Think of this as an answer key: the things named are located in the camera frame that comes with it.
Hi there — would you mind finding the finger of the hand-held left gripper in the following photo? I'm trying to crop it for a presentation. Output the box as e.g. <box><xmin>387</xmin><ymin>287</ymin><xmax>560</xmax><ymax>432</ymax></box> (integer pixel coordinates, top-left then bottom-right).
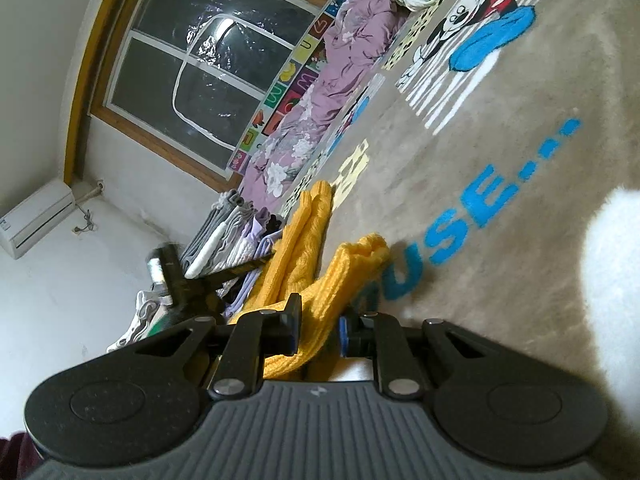
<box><xmin>212</xmin><ymin>254</ymin><xmax>275</xmax><ymax>283</ymax></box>

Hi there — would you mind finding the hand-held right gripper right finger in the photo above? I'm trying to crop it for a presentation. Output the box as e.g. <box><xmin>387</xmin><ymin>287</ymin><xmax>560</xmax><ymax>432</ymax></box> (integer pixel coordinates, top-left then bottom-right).
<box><xmin>339</xmin><ymin>312</ymin><xmax>518</xmax><ymax>402</ymax></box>

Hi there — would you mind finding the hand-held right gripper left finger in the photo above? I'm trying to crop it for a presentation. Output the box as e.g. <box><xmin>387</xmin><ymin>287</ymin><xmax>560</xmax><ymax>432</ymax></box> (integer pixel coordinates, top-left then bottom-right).
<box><xmin>127</xmin><ymin>292</ymin><xmax>303</xmax><ymax>402</ymax></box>

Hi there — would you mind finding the yellow knit sweater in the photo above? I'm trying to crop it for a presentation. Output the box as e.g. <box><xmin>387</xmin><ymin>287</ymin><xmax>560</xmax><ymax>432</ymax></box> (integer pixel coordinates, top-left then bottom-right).
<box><xmin>187</xmin><ymin>180</ymin><xmax>391</xmax><ymax>386</ymax></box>

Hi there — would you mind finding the grey and purple clothes stack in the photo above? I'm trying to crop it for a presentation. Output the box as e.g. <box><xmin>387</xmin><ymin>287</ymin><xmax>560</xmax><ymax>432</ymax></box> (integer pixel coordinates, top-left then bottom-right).
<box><xmin>180</xmin><ymin>190</ymin><xmax>286</xmax><ymax>318</ymax></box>

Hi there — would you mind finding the beige and striped clothes stack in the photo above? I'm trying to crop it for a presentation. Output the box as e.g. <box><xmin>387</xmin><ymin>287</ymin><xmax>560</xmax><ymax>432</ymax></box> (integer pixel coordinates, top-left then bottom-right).
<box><xmin>106</xmin><ymin>287</ymin><xmax>173</xmax><ymax>353</ymax></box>

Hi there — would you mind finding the air conditioner pipe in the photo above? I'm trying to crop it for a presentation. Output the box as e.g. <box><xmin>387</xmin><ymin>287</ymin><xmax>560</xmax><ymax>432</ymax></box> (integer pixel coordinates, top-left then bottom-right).
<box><xmin>72</xmin><ymin>180</ymin><xmax>107</xmax><ymax>201</ymax></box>

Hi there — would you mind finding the colourful alphabet headboard panel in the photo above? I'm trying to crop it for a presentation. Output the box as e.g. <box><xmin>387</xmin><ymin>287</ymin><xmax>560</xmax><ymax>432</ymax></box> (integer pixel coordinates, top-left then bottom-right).
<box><xmin>227</xmin><ymin>0</ymin><xmax>373</xmax><ymax>176</ymax></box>

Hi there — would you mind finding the wooden framed window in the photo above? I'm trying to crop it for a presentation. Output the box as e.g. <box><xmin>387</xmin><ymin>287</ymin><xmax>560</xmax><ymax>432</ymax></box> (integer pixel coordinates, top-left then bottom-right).
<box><xmin>65</xmin><ymin>0</ymin><xmax>373</xmax><ymax>193</ymax></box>

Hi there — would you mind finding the purple floral duvet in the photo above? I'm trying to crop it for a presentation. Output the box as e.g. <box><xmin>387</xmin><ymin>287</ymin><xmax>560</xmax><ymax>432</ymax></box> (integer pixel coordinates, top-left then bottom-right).
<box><xmin>240</xmin><ymin>0</ymin><xmax>408</xmax><ymax>211</ymax></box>

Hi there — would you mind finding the cartoon mouse printed blanket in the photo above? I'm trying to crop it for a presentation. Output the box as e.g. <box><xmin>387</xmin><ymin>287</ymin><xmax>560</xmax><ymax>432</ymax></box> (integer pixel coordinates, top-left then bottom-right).
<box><xmin>277</xmin><ymin>0</ymin><xmax>640</xmax><ymax>441</ymax></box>

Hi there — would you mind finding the air conditioner power cable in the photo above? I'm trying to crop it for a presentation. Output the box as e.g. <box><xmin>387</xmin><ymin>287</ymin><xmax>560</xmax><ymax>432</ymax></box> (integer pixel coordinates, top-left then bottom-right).
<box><xmin>74</xmin><ymin>205</ymin><xmax>100</xmax><ymax>235</ymax></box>

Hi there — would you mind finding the white wall air conditioner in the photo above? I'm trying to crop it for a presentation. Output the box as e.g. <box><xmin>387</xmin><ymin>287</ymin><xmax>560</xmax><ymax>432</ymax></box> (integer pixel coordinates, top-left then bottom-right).
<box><xmin>0</xmin><ymin>180</ymin><xmax>76</xmax><ymax>260</ymax></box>

